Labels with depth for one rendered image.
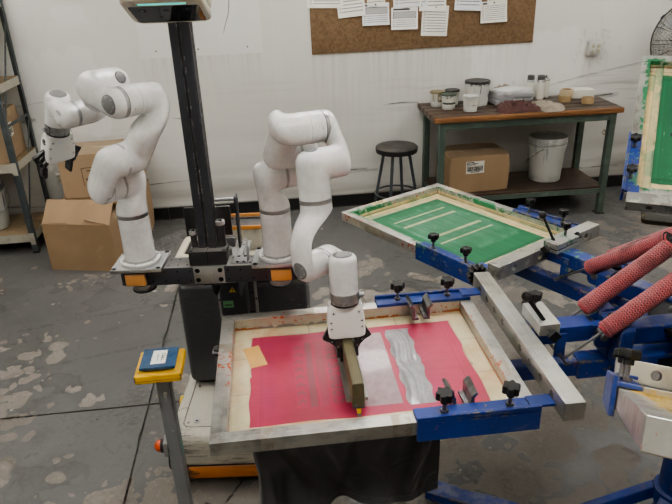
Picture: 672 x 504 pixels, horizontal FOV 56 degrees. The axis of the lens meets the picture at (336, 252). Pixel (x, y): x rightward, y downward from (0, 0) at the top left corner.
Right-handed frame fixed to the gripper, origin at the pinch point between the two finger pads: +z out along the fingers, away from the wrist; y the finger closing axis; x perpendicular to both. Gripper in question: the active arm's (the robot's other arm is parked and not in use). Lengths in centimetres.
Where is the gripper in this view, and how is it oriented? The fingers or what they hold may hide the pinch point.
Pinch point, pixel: (347, 352)
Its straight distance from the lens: 174.3
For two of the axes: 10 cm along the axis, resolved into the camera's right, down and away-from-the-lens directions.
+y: -9.9, 0.9, -0.8
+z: 0.6, 9.3, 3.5
